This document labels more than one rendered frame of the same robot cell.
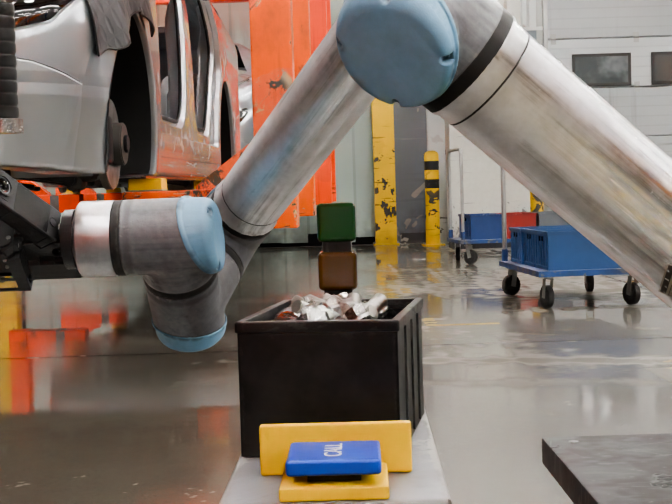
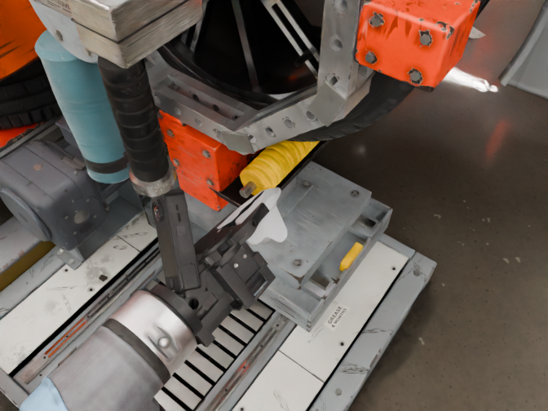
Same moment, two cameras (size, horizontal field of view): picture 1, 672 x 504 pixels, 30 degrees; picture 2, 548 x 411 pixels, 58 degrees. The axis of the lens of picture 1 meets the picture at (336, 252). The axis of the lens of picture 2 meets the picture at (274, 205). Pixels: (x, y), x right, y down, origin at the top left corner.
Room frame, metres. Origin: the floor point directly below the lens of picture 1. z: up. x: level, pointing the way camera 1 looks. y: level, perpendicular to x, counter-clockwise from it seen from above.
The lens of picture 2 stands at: (1.73, 0.17, 1.13)
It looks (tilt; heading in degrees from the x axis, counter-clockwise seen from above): 51 degrees down; 125
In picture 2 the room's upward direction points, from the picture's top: straight up
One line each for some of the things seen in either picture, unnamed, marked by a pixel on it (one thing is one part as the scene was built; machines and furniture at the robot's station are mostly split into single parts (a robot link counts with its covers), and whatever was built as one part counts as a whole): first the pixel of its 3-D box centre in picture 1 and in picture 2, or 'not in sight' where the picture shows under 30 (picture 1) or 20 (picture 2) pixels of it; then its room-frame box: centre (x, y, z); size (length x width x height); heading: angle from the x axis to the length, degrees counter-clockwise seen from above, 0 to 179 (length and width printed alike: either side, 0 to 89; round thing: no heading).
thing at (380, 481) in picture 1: (335, 481); not in sight; (0.93, 0.01, 0.46); 0.08 x 0.08 x 0.01; 89
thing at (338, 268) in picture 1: (337, 269); not in sight; (1.30, 0.00, 0.59); 0.04 x 0.04 x 0.04; 89
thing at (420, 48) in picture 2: not in sight; (413, 31); (1.58, 0.61, 0.85); 0.09 x 0.08 x 0.07; 179
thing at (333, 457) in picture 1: (334, 464); not in sight; (0.93, 0.01, 0.47); 0.07 x 0.07 x 0.02; 89
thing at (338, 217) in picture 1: (336, 221); not in sight; (1.30, 0.00, 0.64); 0.04 x 0.04 x 0.04; 89
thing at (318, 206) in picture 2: not in sight; (266, 164); (1.27, 0.78, 0.32); 0.40 x 0.30 x 0.28; 179
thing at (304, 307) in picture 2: not in sight; (267, 216); (1.27, 0.78, 0.13); 0.50 x 0.36 x 0.10; 179
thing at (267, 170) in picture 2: not in sight; (295, 143); (1.39, 0.71, 0.51); 0.29 x 0.06 x 0.06; 89
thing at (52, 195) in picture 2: not in sight; (109, 177); (0.96, 0.59, 0.26); 0.42 x 0.18 x 0.35; 89
